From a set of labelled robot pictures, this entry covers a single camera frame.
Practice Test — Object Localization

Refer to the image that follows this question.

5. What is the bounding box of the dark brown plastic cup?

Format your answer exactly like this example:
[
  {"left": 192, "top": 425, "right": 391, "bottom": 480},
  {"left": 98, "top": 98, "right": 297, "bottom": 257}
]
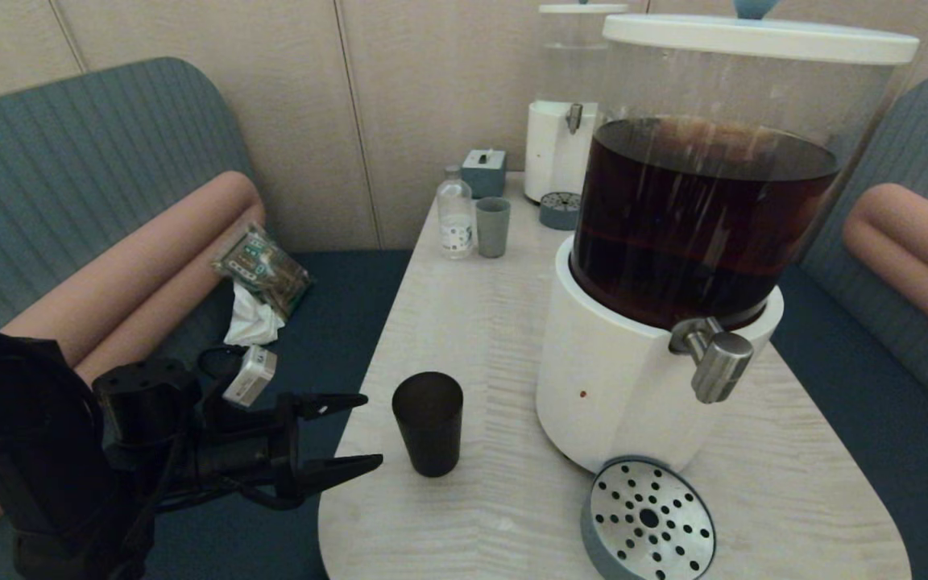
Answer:
[{"left": 392, "top": 371, "right": 465, "bottom": 478}]

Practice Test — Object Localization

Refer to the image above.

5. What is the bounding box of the large dispenser with dark tea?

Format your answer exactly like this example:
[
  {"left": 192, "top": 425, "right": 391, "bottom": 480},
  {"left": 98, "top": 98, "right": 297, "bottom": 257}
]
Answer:
[{"left": 535, "top": 34, "right": 898, "bottom": 474}]

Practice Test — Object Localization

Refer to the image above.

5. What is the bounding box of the large metal dispenser tap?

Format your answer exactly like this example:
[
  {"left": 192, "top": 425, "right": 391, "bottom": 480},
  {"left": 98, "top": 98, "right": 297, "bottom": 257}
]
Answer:
[{"left": 669, "top": 317, "right": 755, "bottom": 404}]

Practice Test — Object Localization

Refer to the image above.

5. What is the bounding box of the grey-blue cup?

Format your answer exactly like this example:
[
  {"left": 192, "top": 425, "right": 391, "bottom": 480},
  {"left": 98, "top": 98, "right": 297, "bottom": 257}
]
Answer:
[{"left": 475, "top": 197, "right": 512, "bottom": 259}]

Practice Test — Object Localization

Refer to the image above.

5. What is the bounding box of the crumpled white tissue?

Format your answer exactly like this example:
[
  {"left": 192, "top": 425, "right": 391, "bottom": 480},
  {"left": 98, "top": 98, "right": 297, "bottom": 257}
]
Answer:
[{"left": 225, "top": 282, "right": 287, "bottom": 347}]

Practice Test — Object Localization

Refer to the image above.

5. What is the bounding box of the green snack packet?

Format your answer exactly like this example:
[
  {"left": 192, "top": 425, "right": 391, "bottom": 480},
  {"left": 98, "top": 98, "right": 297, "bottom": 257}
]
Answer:
[{"left": 213, "top": 222, "right": 313, "bottom": 319}]

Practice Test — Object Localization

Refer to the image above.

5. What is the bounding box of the clear plastic bottle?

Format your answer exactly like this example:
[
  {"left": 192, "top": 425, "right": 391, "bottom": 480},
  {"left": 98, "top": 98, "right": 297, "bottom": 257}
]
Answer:
[{"left": 437, "top": 165, "right": 475, "bottom": 259}]

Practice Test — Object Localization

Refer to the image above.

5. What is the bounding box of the grey-blue square box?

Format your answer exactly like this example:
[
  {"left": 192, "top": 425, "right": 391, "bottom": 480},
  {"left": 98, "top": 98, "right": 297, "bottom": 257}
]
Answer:
[{"left": 462, "top": 149, "right": 508, "bottom": 199}]

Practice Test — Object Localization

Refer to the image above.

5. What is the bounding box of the small blue perforated drip tray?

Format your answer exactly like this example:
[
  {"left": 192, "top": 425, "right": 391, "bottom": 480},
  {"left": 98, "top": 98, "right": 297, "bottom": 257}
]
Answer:
[{"left": 539, "top": 191, "right": 582, "bottom": 231}]

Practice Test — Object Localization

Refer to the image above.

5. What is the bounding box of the round metal drip tray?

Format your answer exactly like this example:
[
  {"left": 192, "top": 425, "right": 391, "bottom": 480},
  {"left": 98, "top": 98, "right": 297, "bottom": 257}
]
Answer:
[{"left": 581, "top": 457, "right": 717, "bottom": 580}]

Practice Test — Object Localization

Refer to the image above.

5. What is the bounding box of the small white clear dispenser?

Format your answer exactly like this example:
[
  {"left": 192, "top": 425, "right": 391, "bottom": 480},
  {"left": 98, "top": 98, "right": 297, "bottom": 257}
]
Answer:
[{"left": 524, "top": 11, "right": 626, "bottom": 204}]

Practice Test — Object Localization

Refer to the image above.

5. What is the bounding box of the small white dispenser lid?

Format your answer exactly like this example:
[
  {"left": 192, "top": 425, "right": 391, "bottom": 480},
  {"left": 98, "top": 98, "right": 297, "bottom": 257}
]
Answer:
[{"left": 538, "top": 0, "right": 628, "bottom": 15}]

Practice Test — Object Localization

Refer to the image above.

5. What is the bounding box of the large white dispenser lid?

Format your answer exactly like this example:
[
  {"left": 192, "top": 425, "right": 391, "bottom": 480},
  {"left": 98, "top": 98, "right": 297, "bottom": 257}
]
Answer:
[{"left": 601, "top": 0, "right": 921, "bottom": 65}]

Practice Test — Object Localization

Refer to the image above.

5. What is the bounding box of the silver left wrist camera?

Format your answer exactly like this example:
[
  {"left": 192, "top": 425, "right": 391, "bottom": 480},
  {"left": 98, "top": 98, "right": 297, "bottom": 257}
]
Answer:
[{"left": 222, "top": 345, "right": 278, "bottom": 408}]

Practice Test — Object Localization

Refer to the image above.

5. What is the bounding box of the black left camera cable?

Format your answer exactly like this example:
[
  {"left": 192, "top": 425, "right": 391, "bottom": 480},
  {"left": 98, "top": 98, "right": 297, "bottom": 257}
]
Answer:
[{"left": 194, "top": 345, "right": 251, "bottom": 404}]

